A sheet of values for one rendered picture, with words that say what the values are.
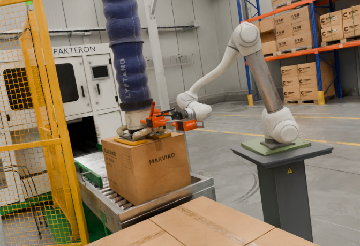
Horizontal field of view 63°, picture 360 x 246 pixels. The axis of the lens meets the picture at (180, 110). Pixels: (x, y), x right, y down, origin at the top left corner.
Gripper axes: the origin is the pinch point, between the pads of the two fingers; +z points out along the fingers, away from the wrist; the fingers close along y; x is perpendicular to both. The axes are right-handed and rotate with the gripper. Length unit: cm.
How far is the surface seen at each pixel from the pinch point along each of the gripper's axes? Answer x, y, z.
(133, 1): 16, -77, -4
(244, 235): -60, 53, -6
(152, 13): 280, -141, -163
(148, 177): 7.1, 34.8, 8.4
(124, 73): 20.0, -32.7, 8.0
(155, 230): -21, 54, 21
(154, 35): 282, -105, -161
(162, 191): 7.1, 46.5, -0.2
